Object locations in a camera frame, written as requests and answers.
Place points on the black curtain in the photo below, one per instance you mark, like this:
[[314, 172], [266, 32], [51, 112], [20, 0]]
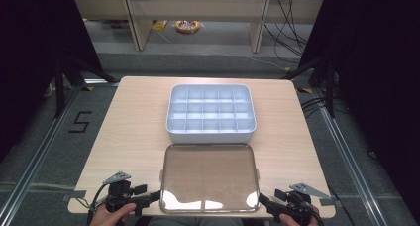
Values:
[[379, 70], [29, 54]]

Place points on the black metal stand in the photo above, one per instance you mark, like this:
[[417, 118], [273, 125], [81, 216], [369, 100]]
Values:
[[60, 87], [330, 90]]

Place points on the person's right hand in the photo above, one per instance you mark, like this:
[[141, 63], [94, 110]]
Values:
[[290, 221]]

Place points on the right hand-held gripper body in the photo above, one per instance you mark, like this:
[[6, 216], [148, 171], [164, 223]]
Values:
[[297, 203]]

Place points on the aluminium floor rail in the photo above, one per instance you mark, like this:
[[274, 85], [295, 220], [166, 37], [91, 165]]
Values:
[[36, 156], [346, 156]]

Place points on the grey tape strip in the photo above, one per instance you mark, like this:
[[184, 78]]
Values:
[[74, 195], [327, 201]]

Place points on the white compartment storage box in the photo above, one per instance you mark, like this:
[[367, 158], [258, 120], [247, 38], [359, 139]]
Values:
[[211, 112]]

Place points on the yellow flat packet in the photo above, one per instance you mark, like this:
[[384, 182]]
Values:
[[159, 25]]

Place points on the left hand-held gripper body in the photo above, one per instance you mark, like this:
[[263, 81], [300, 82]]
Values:
[[120, 194]]

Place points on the person's left hand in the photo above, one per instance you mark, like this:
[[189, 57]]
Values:
[[105, 217]]

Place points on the clear plastic box lid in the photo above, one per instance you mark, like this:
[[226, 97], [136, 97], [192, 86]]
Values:
[[208, 173]]

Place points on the light wooden shelf unit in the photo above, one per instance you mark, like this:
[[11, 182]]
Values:
[[198, 8]]

